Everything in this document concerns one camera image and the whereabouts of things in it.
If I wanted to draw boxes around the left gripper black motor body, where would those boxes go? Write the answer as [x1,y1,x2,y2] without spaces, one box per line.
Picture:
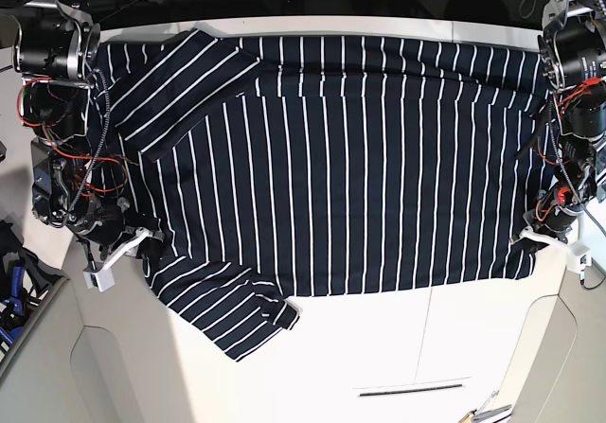
[532,190,582,241]

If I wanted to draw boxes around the right gripper black motor body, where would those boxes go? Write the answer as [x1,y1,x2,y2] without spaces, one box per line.
[70,200,136,253]

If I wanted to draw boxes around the navy white striped T-shirt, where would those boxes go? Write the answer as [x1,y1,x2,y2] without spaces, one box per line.
[98,30,552,361]

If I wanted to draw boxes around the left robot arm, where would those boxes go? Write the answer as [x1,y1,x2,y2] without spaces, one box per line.
[511,0,605,274]

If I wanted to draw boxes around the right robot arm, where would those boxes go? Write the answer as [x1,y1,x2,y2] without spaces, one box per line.
[1,0,164,266]

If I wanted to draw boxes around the blue black items left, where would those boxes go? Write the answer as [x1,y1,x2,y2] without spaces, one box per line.
[1,220,61,356]

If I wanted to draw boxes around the tools at bottom edge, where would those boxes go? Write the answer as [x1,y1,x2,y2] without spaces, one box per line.
[458,391,513,423]

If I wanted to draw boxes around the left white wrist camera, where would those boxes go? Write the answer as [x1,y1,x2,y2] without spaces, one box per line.
[566,241,592,275]

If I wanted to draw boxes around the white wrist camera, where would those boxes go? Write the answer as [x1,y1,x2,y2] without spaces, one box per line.
[566,241,592,275]
[83,268,116,292]

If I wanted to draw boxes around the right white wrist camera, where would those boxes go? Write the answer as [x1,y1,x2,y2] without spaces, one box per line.
[83,268,116,292]

